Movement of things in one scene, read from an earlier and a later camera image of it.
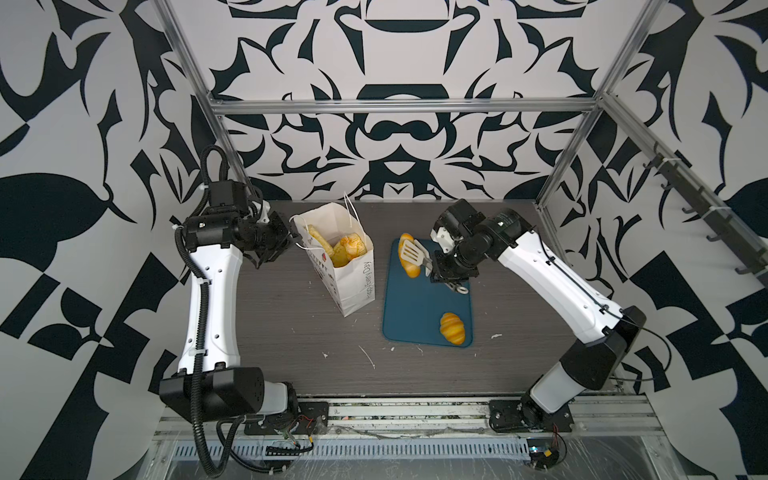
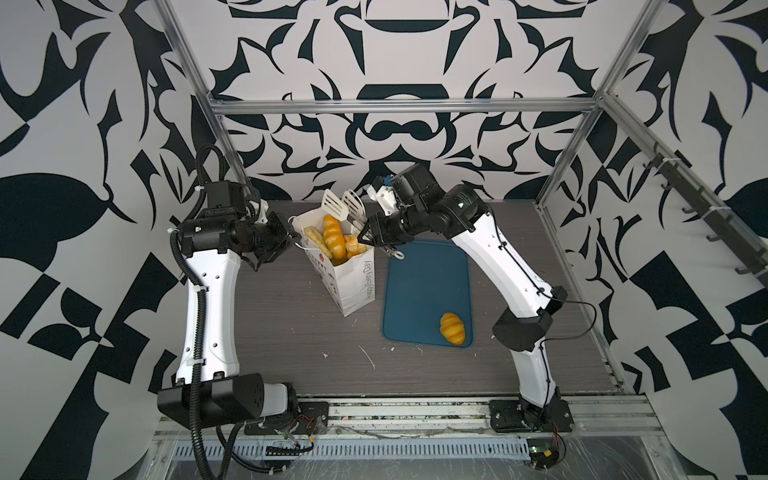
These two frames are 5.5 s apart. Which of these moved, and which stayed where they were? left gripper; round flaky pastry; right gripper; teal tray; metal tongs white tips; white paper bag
Moved: right gripper; metal tongs white tips
Stayed: round flaky pastry; teal tray; white paper bag; left gripper
